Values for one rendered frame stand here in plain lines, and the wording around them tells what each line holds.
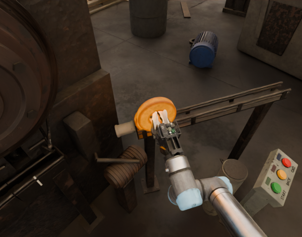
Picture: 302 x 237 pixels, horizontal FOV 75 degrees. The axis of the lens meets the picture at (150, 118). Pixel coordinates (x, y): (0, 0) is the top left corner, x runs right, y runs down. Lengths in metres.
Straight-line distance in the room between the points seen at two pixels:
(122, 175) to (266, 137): 1.40
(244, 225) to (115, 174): 0.58
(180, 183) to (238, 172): 0.49
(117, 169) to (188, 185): 0.45
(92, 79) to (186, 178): 0.57
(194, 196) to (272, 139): 1.49
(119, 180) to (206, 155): 0.91
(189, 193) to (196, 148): 1.12
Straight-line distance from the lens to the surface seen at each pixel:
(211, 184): 0.74
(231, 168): 1.05
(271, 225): 1.62
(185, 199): 0.62
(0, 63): 0.49
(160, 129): 0.65
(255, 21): 2.95
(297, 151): 2.05
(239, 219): 0.63
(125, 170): 0.98
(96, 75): 0.92
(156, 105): 0.71
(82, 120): 0.83
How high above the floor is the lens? 1.38
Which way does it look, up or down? 47 degrees down
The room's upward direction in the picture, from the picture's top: straight up
